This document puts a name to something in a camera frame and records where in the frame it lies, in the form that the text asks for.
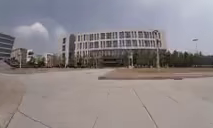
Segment small pale building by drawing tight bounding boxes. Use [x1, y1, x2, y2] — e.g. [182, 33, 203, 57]
[10, 47, 35, 66]

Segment row of trees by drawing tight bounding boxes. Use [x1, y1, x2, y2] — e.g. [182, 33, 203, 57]
[132, 49, 213, 68]

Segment grey stone slab plaza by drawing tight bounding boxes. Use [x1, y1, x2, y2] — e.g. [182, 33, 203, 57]
[0, 68, 213, 128]

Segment pole with sign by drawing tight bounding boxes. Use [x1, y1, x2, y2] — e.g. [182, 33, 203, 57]
[17, 49, 23, 69]

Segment grey sloped wall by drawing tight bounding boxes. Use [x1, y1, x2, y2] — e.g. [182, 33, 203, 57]
[0, 59, 16, 74]

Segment low raised earth bed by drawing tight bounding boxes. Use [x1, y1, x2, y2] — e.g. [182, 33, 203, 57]
[97, 67, 213, 81]

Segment street lamp pole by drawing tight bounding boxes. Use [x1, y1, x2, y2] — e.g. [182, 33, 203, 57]
[191, 37, 200, 54]
[152, 29, 162, 70]

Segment white building with window rows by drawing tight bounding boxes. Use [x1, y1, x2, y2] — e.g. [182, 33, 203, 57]
[58, 29, 167, 69]

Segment dark glass building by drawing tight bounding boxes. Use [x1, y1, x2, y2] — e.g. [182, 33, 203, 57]
[0, 31, 16, 61]

